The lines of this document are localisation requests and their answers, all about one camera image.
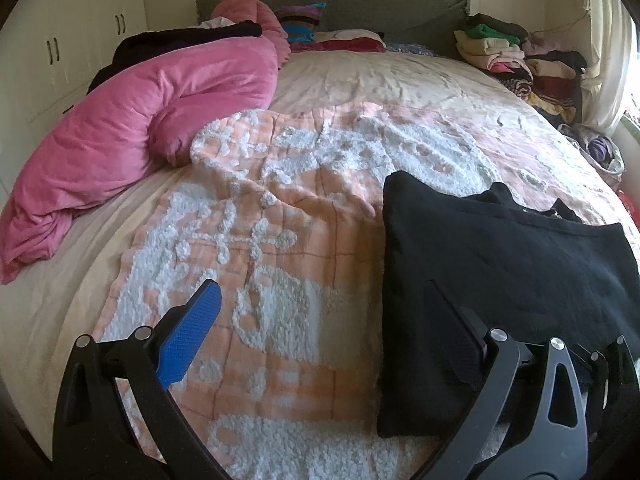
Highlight black shirt with orange patches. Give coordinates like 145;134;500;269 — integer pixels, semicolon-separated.
376;170;640;441

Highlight pink duvet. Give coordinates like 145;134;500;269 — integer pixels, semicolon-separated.
0;0;293;286

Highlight blue patterned cloth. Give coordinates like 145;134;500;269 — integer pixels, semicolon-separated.
384;41;437;57

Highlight bed with cream sheet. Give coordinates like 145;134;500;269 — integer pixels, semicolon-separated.
0;50;640;480

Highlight plastic bag of clothes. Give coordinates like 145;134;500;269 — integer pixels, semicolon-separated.
557;122;626;181

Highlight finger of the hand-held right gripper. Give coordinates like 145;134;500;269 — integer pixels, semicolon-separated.
572;332;640;466

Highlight red plastic bag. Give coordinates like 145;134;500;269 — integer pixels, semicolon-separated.
619;189;640;222

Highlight peach white tufted blanket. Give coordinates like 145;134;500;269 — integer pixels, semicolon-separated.
95;102;640;480

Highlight black cloth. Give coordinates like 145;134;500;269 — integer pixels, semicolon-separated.
87;20;263;96

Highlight cream curtain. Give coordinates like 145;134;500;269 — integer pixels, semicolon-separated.
580;0;636;131

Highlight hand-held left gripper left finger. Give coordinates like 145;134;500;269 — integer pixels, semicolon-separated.
50;279;236;480

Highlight pile of folded clothes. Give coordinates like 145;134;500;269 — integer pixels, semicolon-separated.
452;12;588;126

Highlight grey padded headboard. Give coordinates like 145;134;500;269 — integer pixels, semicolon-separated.
195;0;472;56

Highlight red and cream folded clothes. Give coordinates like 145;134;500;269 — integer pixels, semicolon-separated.
290;29;386;53

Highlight striped pillow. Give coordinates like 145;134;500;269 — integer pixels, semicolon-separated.
274;2;328;43

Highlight white wardrobe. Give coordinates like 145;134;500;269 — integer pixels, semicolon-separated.
0;0;201;201

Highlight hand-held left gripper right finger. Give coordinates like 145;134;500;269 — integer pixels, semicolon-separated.
425;279;591;480

